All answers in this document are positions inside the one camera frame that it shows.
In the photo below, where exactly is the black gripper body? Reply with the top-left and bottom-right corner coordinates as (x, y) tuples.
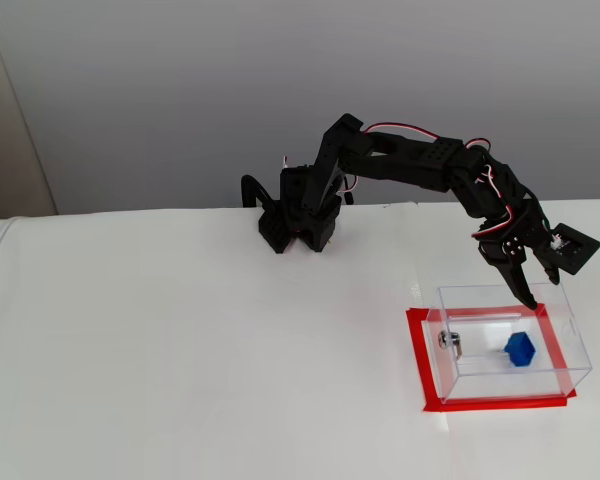
(499, 198), (555, 255)

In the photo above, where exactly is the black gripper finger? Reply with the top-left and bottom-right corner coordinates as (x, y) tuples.
(528, 248), (562, 287)
(478, 238), (540, 312)

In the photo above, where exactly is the blue lego brick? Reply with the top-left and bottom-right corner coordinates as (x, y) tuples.
(503, 331), (537, 370)

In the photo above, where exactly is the transparent plastic box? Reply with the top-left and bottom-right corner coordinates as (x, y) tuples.
(426, 282), (594, 405)

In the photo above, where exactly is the silver cam lock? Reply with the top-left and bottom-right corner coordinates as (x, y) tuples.
(437, 329), (466, 361)

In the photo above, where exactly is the red tape rectangle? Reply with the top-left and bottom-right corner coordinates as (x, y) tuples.
(405, 302), (579, 413)

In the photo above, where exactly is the black table clamp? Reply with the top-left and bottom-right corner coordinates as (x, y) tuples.
(239, 173), (271, 209)

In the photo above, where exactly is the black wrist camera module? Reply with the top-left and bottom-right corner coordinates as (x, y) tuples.
(547, 222), (600, 275)

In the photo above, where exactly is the red white wrist servo cable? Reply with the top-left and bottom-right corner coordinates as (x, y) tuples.
(467, 137), (517, 240)

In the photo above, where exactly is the red black forearm servo cable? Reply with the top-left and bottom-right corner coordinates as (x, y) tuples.
(363, 121), (444, 141)

